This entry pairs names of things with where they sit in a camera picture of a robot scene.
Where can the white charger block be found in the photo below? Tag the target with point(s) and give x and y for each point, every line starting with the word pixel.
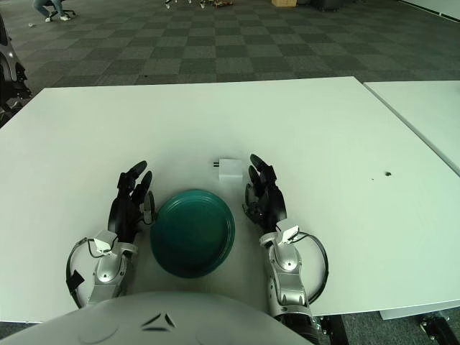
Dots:
pixel 230 168

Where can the grey robot torso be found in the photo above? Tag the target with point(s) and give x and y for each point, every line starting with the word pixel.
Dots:
pixel 143 323

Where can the black swivel chair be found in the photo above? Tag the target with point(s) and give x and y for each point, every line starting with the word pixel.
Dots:
pixel 70 12

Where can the brown cardboard box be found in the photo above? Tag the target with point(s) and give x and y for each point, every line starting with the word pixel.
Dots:
pixel 284 3

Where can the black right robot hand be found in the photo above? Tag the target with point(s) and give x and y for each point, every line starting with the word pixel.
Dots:
pixel 273 205

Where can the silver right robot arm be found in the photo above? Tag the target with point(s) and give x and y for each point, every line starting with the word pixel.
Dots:
pixel 287 266

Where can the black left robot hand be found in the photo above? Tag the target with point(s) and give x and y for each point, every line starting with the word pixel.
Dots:
pixel 124 212

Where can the seated person in jeans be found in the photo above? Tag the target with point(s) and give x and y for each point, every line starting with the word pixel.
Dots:
pixel 39 5

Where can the dark green round plate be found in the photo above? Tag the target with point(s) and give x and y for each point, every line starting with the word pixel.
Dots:
pixel 190 233

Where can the white flat panel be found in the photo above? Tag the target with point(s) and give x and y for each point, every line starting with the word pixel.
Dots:
pixel 451 7

